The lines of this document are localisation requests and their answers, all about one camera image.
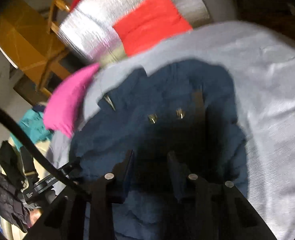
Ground navy blue jacket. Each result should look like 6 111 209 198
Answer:
69 59 248 239

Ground black garment on floor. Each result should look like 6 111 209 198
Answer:
0 140 41 233

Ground teal garment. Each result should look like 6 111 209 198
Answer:
18 109 53 144

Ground pink cloth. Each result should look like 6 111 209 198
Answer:
43 63 99 138

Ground grey knit bed sheet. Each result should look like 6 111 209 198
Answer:
47 22 295 239

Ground wooden chair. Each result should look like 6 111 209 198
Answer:
0 0 70 96

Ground silver foil insulated mat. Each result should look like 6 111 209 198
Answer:
58 0 211 65

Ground bright red folded cloth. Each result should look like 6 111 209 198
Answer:
113 0 192 56

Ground black cable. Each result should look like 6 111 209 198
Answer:
0 100 91 201

